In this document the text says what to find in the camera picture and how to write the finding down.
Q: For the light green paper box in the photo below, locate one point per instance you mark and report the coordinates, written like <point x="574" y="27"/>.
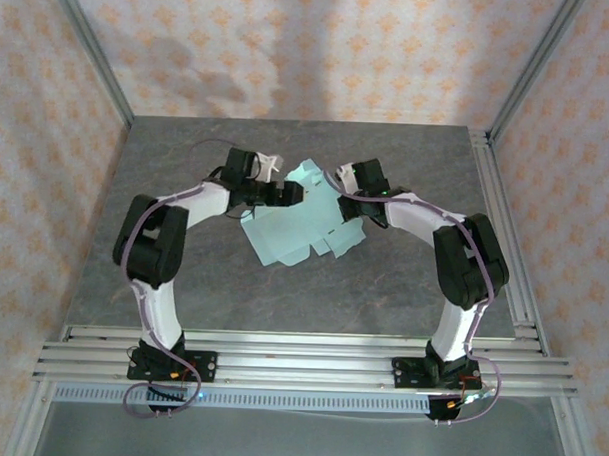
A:
<point x="294" y="232"/>

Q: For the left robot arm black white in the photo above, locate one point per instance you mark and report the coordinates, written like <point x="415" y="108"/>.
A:
<point x="154" y="243"/>

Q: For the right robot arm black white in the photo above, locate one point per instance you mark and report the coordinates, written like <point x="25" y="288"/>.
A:
<point x="473" y="264"/>

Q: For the grey metal panel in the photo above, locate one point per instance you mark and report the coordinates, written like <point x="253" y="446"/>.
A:
<point x="302" y="440"/>

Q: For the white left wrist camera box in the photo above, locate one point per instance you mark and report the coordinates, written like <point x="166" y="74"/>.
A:
<point x="269" y="164"/>

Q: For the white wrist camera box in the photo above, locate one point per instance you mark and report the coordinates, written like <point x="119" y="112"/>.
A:
<point x="269" y="164"/>
<point x="344" y="173"/>

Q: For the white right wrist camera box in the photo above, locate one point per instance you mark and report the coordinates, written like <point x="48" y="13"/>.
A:
<point x="344" y="173"/>

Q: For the aluminium side rail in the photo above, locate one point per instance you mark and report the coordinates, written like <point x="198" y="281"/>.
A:
<point x="491" y="194"/>

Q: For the narrow aluminium table edge rail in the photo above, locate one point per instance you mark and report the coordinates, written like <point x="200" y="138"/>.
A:
<point x="305" y="340"/>

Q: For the wide aluminium base rail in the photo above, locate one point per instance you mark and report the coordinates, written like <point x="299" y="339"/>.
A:
<point x="304" y="370"/>

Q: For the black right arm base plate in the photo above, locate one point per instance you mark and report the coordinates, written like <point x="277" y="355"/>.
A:
<point x="404" y="374"/>

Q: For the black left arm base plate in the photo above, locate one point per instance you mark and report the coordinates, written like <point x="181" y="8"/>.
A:
<point x="204" y="367"/>

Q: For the aluminium frame post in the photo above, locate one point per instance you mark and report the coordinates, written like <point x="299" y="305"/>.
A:
<point x="535" y="61"/>
<point x="92" y="45"/>

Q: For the aluminium frame leg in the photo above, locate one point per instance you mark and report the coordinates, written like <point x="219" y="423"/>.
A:
<point x="27" y="418"/>
<point x="570" y="437"/>

